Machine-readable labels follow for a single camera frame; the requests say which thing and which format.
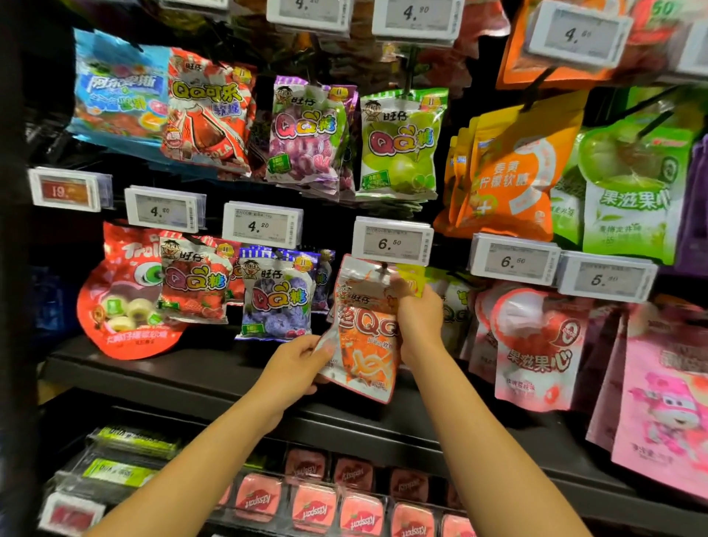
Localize purple pouch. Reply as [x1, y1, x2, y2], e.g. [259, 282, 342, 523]
[675, 135, 708, 277]

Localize orange lemon candy pouches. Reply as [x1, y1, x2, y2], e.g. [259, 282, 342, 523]
[433, 90, 590, 243]

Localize red label price tag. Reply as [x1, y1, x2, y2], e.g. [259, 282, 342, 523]
[28, 167, 115, 213]

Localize pink lychee candy pouch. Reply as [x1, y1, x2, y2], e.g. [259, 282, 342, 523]
[467, 282, 595, 413]

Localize row of pink mint boxes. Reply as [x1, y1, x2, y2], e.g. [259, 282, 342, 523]
[215, 445, 478, 537]

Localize yellow green gummy packet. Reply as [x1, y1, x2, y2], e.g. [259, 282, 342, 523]
[395, 264, 479, 357]

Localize green apple gummy packet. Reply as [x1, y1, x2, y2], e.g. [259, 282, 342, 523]
[355, 89, 450, 202]

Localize dark red snack packets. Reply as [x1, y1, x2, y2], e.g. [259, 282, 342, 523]
[231, 0, 511, 96]

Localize purple grape gummy packet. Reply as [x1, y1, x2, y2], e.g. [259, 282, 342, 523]
[264, 76, 360, 201]

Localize red strawberry gummy packet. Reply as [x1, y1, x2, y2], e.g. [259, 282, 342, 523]
[156, 231, 244, 325]

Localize red cola gummy packet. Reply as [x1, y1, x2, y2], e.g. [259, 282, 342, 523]
[160, 49, 258, 178]

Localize person's left forearm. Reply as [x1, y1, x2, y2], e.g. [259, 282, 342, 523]
[83, 390, 284, 537]

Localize pink cartoon candy pouch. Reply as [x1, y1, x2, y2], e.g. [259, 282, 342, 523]
[585, 301, 708, 501]

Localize orange white gummy candy packet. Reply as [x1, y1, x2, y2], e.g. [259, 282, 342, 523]
[314, 254, 403, 405]

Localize green label gum box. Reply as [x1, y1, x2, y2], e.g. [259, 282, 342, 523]
[88, 424, 182, 461]
[81, 457, 160, 490]

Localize white electronic price tag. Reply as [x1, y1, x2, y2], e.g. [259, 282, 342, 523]
[524, 0, 635, 70]
[159, 0, 231, 12]
[676, 21, 708, 79]
[124, 185, 208, 234]
[468, 233, 563, 287]
[351, 216, 435, 267]
[371, 0, 466, 43]
[266, 0, 355, 35]
[557, 250, 659, 304]
[222, 201, 304, 250]

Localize black store shelf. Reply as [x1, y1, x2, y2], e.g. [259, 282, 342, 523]
[40, 332, 708, 523]

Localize person's right hand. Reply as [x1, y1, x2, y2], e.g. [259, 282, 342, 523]
[389, 276, 444, 368]

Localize blue candy packet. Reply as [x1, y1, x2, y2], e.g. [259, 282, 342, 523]
[66, 29, 172, 158]

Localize orange snack pouch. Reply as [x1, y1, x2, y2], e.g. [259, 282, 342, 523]
[496, 0, 634, 91]

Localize blue blueberry gummy packet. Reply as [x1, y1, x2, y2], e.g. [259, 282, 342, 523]
[235, 246, 335, 343]

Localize green fruit candy pouch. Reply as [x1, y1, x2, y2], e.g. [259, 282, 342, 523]
[550, 102, 706, 266]

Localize person's right forearm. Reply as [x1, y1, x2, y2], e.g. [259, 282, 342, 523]
[408, 344, 594, 537]

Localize black peg hook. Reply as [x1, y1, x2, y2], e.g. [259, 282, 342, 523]
[519, 66, 558, 113]

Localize person's left hand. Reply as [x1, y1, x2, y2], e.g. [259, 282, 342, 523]
[250, 334, 336, 431]

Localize red eyeball gummy packet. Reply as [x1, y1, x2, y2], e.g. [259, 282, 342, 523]
[76, 221, 186, 361]

